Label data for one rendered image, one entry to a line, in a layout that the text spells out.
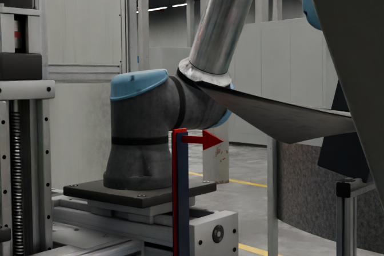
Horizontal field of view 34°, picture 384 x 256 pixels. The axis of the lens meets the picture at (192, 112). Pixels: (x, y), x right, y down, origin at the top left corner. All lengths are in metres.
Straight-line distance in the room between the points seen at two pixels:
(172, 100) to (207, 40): 0.14
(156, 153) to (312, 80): 9.35
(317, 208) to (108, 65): 1.11
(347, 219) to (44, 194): 0.56
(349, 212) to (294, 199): 1.79
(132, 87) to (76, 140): 1.40
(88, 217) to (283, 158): 1.87
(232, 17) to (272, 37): 9.93
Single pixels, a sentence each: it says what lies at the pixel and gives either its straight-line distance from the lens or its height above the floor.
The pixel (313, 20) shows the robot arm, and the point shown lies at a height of 1.32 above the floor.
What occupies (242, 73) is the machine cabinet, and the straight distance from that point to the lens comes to 11.68.
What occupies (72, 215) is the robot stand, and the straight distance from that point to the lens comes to 1.36.
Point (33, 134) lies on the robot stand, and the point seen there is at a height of 1.15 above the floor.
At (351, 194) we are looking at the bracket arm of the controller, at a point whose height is 1.03.
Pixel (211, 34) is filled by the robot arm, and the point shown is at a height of 1.34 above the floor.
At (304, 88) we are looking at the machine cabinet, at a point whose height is 1.08.
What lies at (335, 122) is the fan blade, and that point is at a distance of 0.65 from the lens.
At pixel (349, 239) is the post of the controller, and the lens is 1.23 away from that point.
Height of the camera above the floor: 1.25
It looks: 3 degrees down
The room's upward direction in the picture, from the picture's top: 1 degrees counter-clockwise
